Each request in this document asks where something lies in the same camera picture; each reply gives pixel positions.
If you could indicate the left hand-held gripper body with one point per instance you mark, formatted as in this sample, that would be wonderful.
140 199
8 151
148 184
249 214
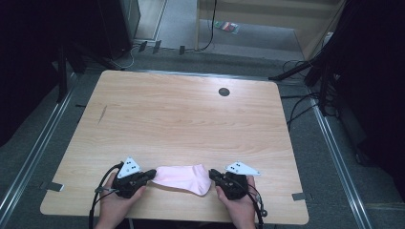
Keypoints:
129 181

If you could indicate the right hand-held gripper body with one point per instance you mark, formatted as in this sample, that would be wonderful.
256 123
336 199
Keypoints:
235 184

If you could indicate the person's right hand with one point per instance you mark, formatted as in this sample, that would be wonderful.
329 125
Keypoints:
237 210

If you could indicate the person's left hand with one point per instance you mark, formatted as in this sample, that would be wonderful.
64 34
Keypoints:
116 206

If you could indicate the grey tape piece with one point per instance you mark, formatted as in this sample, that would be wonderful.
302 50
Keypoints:
299 196
52 186

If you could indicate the black round table grommet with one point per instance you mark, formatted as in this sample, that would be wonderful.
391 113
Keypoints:
224 92

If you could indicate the black stand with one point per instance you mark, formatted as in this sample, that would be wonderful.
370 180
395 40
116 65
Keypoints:
63 63
315 68

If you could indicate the colourful packet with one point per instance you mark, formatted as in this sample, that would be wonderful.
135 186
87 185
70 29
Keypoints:
226 26

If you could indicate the black cabinet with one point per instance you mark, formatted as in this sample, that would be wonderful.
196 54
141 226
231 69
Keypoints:
117 25

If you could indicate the dark curtain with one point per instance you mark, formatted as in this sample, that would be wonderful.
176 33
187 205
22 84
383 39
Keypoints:
375 79
25 63

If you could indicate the light wooden shelf unit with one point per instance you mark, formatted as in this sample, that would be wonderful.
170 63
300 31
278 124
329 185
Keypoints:
270 19

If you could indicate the metal floor rail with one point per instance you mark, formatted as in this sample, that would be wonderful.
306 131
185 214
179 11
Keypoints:
337 152
31 156

